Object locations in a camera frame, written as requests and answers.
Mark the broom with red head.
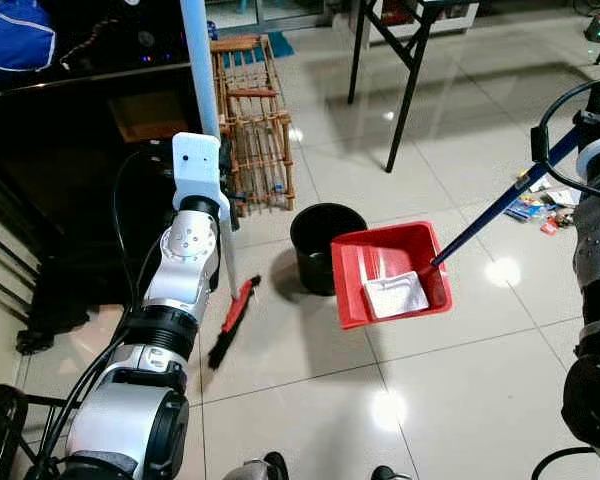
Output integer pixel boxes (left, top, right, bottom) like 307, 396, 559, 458
180, 0, 264, 372

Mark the red dustpan with blue handle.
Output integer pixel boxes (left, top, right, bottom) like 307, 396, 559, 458
330, 110, 596, 331

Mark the white foam tray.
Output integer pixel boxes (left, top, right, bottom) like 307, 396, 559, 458
363, 270, 430, 321

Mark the teal floor mat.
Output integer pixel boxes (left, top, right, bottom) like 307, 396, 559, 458
268, 30, 295, 59

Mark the wooden slatted shoe rack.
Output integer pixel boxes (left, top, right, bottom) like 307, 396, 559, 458
212, 33, 297, 216

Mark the white crumpled paper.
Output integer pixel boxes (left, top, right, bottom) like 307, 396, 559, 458
546, 186, 581, 209

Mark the black waste bin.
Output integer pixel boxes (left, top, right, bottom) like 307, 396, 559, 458
289, 203, 369, 297

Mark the black cabinet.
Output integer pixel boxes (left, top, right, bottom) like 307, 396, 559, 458
0, 0, 231, 356

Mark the white folding table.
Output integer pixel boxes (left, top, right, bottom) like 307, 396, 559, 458
346, 0, 481, 174

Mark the blue bag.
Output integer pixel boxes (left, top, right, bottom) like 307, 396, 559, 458
0, 0, 58, 83

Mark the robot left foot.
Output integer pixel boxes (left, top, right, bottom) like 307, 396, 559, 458
225, 452, 289, 480

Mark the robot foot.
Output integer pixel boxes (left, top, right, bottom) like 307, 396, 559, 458
225, 452, 289, 480
370, 465, 411, 480

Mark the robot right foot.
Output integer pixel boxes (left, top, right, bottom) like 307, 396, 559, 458
370, 465, 411, 480

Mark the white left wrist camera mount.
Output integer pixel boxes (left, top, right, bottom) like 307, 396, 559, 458
171, 132, 229, 211

